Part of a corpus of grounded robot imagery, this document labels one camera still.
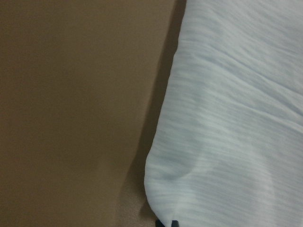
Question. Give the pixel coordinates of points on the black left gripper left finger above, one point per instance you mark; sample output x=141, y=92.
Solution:
x=158, y=223

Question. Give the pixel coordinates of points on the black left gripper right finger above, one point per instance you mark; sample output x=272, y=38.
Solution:
x=174, y=223

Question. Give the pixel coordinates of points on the light blue button-up shirt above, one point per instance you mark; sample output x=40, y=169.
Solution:
x=228, y=148

